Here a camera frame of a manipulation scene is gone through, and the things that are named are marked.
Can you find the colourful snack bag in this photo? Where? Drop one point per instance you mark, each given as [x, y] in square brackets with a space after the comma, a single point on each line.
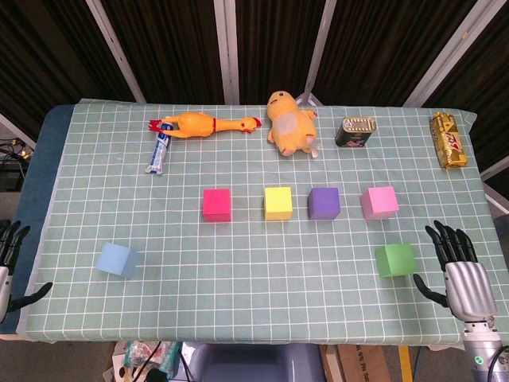
[139, 356]

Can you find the dark green meat can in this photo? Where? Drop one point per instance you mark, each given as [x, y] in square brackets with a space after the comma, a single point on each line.
[354, 133]

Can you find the orange rubber chicken toy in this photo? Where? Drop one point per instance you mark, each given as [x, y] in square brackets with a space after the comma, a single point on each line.
[195, 125]

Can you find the white metal frame post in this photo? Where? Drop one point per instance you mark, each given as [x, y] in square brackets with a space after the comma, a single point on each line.
[497, 199]
[115, 51]
[16, 129]
[316, 51]
[449, 51]
[497, 167]
[226, 51]

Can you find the brown cardboard box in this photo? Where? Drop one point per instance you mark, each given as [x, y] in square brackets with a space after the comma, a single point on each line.
[358, 364]

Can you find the yellow plush toy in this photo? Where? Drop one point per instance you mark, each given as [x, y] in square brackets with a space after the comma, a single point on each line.
[290, 123]

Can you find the light blue foam cube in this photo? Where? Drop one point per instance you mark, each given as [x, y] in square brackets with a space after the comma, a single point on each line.
[115, 260]

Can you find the gold snack package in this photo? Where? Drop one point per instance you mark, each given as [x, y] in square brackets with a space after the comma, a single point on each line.
[449, 143]

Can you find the green checkered tablecloth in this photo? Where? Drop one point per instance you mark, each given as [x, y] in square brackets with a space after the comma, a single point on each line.
[238, 278]

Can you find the black electronics box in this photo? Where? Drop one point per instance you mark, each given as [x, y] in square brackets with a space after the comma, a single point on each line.
[10, 177]

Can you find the blue table pad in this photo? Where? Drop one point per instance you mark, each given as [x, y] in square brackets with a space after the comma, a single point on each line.
[51, 127]

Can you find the magenta red foam cube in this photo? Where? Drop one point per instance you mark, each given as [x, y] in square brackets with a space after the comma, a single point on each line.
[216, 205]

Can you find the yellow foam cube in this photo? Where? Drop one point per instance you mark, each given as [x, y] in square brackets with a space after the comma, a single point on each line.
[278, 203]

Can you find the white blue toothpaste tube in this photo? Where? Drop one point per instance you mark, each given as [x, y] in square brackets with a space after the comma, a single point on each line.
[157, 157]

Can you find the green foam cube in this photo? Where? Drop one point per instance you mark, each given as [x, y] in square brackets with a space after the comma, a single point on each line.
[395, 260]

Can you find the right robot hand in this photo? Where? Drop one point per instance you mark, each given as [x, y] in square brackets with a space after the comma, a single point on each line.
[471, 290]

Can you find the grey-blue robot torso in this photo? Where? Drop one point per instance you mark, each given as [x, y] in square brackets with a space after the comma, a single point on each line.
[254, 364]

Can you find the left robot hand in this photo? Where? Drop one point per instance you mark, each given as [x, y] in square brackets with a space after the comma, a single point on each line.
[3, 286]

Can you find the pink foam cube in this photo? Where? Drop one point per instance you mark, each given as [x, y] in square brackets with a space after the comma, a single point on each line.
[379, 202]

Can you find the purple foam cube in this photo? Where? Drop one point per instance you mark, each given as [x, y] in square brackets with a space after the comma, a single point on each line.
[323, 203]

